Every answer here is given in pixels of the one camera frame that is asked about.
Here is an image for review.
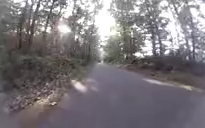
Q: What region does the grey asphalt road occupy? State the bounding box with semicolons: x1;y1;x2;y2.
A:
36;62;205;128

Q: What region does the leaf-strewn grass verge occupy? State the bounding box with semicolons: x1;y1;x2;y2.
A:
0;54;98;116

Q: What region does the wood of tall trees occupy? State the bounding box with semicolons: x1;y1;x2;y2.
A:
102;0;205;65

